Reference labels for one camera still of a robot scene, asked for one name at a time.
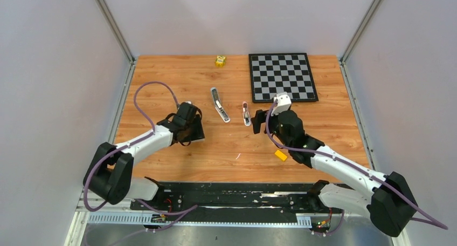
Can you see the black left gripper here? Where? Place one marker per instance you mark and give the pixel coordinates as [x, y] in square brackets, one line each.
[198, 134]

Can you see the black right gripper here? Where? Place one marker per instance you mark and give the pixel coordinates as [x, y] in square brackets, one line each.
[260, 118]

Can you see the pink white small stapler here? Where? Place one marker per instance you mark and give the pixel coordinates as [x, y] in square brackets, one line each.
[246, 114]

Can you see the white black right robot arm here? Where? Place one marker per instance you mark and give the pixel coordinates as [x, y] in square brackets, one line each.
[386, 200]

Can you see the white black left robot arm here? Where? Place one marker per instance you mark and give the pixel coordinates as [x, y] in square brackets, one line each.
[110, 174]

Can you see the yellow rectangular block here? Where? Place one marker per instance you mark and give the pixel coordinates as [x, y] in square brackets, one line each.
[281, 155]

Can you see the black grey chessboard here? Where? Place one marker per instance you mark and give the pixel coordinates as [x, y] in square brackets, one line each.
[273, 73]

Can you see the small yellow toy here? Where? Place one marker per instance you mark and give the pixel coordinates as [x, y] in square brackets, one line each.
[220, 61]

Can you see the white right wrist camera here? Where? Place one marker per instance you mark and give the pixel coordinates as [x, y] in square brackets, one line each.
[282, 103]

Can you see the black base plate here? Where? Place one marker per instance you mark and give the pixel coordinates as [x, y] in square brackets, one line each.
[179, 196]

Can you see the aluminium rail base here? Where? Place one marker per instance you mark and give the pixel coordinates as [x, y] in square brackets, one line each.
[148, 218]

